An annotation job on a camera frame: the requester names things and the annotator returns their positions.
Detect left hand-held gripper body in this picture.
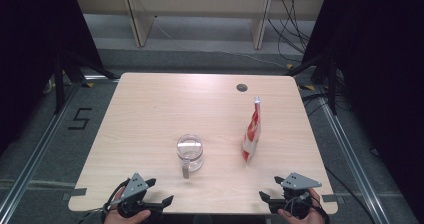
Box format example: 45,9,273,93
116,172,164,219

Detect black metal stand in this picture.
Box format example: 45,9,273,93
285,52,338,116
53,48,118,115

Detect black right wrist strap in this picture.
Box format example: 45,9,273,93
311,200,330,224

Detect grey tape strip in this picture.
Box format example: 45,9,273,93
321,194,344,204
62,187,88,201

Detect black left wrist strap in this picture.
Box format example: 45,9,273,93
78,178,132,224

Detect black floor cables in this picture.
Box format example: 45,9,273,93
301,92,353,118

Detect red and white pouch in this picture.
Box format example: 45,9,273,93
241,96,263,164

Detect black curtain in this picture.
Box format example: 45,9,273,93
301,0,424,224
0,0,105,157

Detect glass jar with hinged lid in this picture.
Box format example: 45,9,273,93
175,133,205,180

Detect bundle of black cables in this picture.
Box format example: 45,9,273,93
266,0,313,64

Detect long black floor cable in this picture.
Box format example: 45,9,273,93
325,167,378,224

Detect beige wooden shelf unit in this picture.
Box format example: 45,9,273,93
72,0,327,51

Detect black wrist strap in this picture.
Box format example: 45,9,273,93
78,178,132,224
311,200,330,224

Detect person's right hand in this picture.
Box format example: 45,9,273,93
277,188,326,224

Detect aluminium floor rail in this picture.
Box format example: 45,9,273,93
0,80,83,218
316,90,386,224

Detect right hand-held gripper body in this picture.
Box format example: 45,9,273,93
269,172,323,220

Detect person's left hand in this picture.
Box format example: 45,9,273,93
103,187,152,224

